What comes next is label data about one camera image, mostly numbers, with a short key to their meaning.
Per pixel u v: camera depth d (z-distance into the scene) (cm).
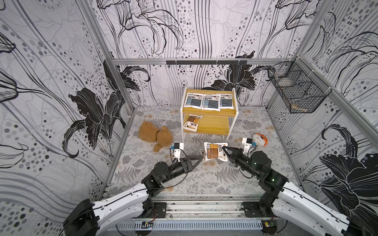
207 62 92
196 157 62
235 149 66
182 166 59
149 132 93
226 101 76
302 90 89
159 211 73
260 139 93
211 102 75
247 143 67
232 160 63
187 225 76
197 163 61
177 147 66
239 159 63
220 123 90
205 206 75
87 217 42
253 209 69
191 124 86
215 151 69
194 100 77
